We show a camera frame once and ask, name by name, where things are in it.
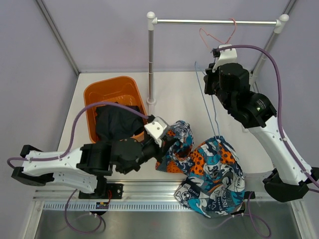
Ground black shorts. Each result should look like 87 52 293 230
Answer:
95 105 144 141

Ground blue wire hanger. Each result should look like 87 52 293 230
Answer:
194 61 221 137

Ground pink wire hanger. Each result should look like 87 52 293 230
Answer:
199 18 237 53

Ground colourful patterned shorts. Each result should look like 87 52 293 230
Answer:
156 120 245 218

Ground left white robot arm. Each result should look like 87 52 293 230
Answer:
11 136 177 200

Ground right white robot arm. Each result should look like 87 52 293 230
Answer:
203 63 319 202

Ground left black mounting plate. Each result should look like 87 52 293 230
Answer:
78 183 124 200

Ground orange plastic laundry basket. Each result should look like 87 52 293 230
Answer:
84 76 147 143

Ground metal clothes rack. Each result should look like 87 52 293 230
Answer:
147 11 290 106

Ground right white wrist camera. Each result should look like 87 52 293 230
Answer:
212 44 237 72

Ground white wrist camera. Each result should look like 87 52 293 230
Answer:
144 117 170 147
212 44 237 72

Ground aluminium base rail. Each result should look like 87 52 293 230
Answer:
32 180 182 202

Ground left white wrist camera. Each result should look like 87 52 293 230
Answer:
144 117 170 147

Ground white slotted cable duct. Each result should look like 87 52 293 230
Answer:
42 201 192 212

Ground aluminium corner frame post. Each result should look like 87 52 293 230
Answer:
34 0 81 77

